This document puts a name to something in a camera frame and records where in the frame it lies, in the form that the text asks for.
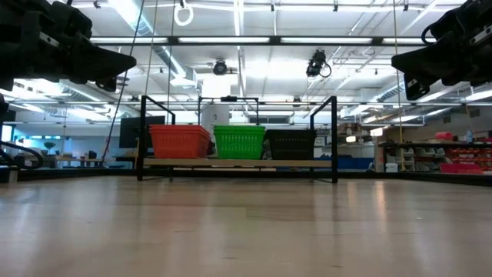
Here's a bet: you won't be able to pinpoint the white cylinder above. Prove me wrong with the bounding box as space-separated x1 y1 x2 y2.
201 104 231 126

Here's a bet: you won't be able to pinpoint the wooden shelf with black frame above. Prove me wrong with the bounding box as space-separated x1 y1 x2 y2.
136 95 339 185

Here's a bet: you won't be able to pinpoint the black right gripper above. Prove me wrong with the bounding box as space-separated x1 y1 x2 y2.
391 0 492 86

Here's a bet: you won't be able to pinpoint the round black ceiling fixture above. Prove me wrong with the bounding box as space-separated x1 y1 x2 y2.
212 59 229 76

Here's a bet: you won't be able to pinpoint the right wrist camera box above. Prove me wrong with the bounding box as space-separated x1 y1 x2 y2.
403 75 431 102

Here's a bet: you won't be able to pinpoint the storage rack with red bins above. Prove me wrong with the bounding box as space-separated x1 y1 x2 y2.
378 130 492 184

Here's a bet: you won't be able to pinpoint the black monitor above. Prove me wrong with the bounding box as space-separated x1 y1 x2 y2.
118 115 166 149

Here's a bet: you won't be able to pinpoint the black looped gripper cable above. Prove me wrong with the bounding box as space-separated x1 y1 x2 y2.
421 23 443 46

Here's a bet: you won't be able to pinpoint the blue storage bins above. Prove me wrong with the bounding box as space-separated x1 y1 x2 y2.
337 155 376 170

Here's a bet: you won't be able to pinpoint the black stand frame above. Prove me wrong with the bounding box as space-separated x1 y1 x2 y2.
198 95 261 127

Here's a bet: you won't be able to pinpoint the white cable ring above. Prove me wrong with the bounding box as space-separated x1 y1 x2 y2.
173 2 195 27

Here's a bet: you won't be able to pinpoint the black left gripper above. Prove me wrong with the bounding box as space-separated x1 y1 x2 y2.
0 0 138 92

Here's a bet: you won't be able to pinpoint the black aluminium table frame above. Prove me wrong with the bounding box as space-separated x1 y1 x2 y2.
0 167 492 189

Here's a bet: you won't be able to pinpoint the overhead light bar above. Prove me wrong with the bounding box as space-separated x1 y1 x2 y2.
90 35 437 48

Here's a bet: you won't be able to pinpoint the hanging black ceiling camera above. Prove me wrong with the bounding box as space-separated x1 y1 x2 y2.
306 48 332 78

